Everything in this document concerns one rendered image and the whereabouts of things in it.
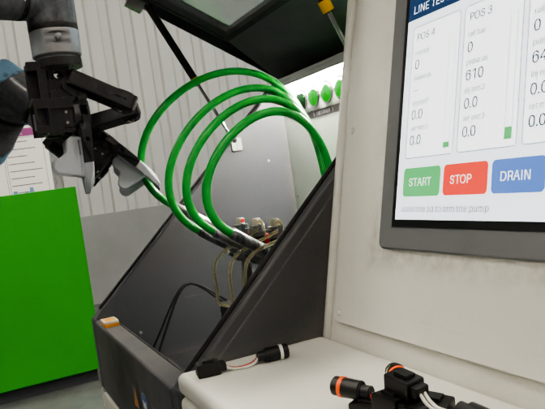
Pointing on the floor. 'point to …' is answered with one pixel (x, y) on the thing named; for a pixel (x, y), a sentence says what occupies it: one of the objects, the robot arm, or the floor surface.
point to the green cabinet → (44, 295)
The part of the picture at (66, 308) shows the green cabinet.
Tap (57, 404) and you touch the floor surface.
